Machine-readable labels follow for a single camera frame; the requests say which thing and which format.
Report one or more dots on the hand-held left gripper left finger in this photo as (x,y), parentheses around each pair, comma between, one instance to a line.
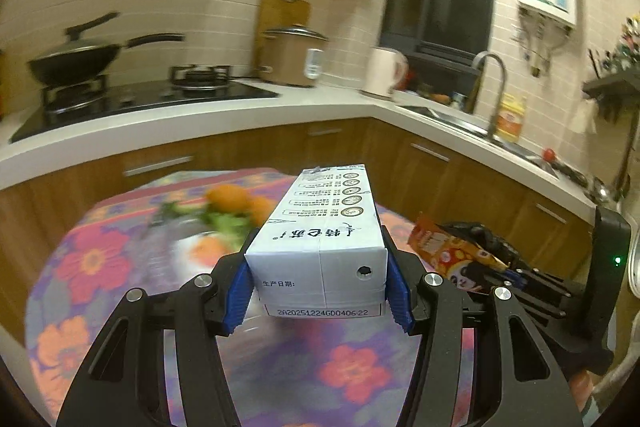
(237,297)

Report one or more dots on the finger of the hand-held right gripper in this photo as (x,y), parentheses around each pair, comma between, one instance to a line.
(540,278)
(555,305)

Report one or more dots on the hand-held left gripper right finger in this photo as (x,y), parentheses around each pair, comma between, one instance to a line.
(400,302)

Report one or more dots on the orange snack packet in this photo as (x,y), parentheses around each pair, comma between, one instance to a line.
(445,252)

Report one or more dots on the bin with black bag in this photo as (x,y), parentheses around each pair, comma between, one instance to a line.
(475,232)

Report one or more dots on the white milk carton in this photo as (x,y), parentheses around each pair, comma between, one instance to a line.
(315,232)

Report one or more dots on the person's right forearm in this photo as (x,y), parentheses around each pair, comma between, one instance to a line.
(615,387)

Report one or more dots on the orange fruit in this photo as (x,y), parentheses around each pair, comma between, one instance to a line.
(207,249)
(227,197)
(261,209)

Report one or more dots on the metal ladle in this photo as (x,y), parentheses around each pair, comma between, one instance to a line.
(602,193)

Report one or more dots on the floral tablecloth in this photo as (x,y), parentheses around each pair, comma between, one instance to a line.
(350,357)

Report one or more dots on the green broccoli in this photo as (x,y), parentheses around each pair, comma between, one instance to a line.
(222,222)

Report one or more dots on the dark kitchen utensil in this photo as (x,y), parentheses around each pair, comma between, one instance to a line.
(572,172)

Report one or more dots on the red tomato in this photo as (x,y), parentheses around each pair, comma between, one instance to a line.
(550,154)

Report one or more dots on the wooden base cabinets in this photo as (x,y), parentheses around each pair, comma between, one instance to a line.
(425,177)

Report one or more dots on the white hanging cloth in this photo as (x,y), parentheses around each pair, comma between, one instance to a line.
(582,119)

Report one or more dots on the yellow detergent bottle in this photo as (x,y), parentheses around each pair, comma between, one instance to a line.
(512,119)

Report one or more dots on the steel sink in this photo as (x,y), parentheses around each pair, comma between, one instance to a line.
(450,117)

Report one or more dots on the metal faucet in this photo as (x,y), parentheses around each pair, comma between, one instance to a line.
(501,92)

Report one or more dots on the metal cup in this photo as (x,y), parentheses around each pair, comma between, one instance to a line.
(458,101)

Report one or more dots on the row of condiment bottles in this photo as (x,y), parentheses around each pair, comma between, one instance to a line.
(622,52)

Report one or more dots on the black gas stove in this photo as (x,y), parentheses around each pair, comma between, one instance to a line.
(150,99)

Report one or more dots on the water heater pipes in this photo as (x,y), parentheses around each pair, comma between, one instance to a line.
(537,57)

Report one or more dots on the red cup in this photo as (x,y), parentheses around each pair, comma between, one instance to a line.
(410,79)

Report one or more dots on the white electric kettle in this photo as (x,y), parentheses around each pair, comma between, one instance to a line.
(380,72)

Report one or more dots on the brown rice cooker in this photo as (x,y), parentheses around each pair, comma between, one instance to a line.
(285,57)

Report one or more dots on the black wok with lid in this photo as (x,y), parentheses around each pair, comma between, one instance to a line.
(75,64)

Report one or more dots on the wooden cutting board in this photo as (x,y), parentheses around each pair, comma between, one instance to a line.
(280,12)

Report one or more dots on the dark wall shelf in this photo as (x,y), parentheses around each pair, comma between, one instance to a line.
(615,84)

